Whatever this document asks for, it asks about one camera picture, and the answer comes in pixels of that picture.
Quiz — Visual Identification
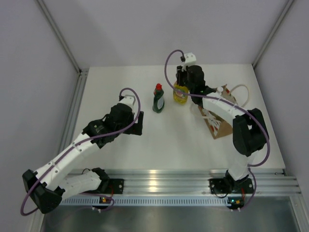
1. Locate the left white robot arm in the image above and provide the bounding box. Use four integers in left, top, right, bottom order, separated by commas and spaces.
22, 102, 144, 214

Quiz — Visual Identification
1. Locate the left aluminium frame post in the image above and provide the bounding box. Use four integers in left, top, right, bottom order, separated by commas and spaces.
33, 0, 82, 73

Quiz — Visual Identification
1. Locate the clear red-capped bottle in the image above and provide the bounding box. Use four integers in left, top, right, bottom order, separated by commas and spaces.
173, 82, 189, 104

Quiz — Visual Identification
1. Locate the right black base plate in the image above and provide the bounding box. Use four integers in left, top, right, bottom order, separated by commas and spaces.
209, 178, 229, 195

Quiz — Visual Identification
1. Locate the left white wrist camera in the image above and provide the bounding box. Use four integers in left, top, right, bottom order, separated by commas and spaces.
119, 95, 136, 108

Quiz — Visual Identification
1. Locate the aluminium frame post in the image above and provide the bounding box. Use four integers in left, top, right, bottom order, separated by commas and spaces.
252, 0, 297, 70
33, 0, 82, 73

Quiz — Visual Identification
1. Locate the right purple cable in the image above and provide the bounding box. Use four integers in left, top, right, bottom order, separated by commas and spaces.
164, 49, 270, 211

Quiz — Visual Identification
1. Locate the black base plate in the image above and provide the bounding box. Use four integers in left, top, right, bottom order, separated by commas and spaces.
209, 178, 229, 195
105, 178, 125, 195

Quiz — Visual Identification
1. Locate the green dish soap bottle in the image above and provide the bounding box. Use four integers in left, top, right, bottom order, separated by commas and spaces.
152, 83, 165, 113

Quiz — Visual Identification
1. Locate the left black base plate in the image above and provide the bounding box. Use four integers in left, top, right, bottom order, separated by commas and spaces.
105, 178, 125, 195

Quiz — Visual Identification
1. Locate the white slotted cable duct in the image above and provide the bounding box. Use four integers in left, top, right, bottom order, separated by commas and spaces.
60, 196, 242, 206

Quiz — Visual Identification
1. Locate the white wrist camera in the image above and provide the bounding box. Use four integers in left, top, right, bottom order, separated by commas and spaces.
119, 95, 136, 108
181, 53, 197, 71

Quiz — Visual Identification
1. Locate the right aluminium frame post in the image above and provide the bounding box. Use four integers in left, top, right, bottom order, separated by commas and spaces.
252, 0, 297, 70

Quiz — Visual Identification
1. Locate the aluminium mounting rail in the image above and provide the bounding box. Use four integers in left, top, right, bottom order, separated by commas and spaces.
106, 169, 301, 196

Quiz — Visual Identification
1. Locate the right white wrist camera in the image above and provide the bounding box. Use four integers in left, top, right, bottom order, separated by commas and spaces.
181, 53, 197, 71

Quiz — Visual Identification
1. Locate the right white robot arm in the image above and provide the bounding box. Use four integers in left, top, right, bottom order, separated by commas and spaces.
176, 65, 270, 193

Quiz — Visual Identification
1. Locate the cream pump lotion bottle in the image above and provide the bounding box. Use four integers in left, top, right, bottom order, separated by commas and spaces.
216, 87, 224, 95

